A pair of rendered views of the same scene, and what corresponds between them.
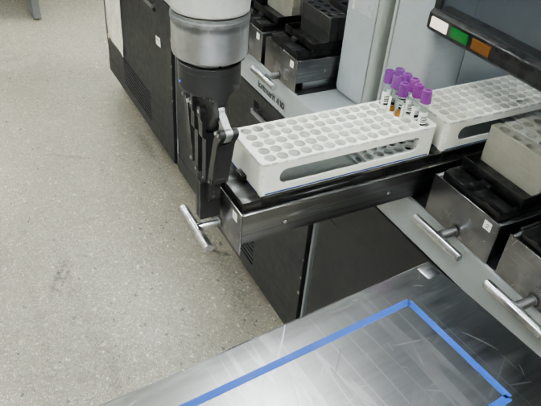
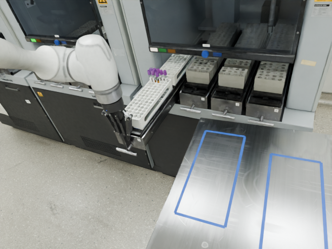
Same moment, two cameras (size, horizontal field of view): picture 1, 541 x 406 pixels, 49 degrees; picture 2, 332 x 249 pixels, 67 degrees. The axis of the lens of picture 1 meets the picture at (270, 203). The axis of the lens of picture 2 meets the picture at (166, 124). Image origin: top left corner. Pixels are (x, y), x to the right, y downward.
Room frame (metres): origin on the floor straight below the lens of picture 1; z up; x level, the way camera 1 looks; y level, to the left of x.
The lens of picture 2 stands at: (-0.06, 0.25, 1.47)
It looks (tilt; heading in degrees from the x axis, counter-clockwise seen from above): 41 degrees down; 334
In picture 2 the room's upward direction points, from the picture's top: 12 degrees counter-clockwise
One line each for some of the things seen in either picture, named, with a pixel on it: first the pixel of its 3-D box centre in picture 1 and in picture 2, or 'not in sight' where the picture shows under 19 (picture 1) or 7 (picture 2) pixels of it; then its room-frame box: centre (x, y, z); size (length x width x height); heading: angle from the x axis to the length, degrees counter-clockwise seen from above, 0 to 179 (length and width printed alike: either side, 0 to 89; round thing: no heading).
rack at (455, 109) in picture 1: (490, 110); (177, 65); (0.92, -0.36, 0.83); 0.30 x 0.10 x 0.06; 121
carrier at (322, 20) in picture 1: (319, 22); not in sight; (1.22, -0.07, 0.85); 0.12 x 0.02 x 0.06; 31
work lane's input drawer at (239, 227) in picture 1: (400, 158); (164, 94); (0.83, -0.20, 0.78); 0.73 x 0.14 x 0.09; 121
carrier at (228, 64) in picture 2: not in sight; (236, 69); (0.66, -0.51, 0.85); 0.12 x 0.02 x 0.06; 30
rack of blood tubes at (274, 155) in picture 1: (334, 145); (148, 102); (0.76, -0.09, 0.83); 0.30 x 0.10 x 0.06; 121
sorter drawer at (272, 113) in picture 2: not in sight; (275, 70); (0.60, -0.71, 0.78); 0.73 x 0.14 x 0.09; 121
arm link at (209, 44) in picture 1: (209, 32); (107, 91); (0.66, 0.09, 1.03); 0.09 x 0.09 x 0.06
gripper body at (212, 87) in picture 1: (208, 90); (114, 108); (0.66, 0.09, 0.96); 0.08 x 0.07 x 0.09; 31
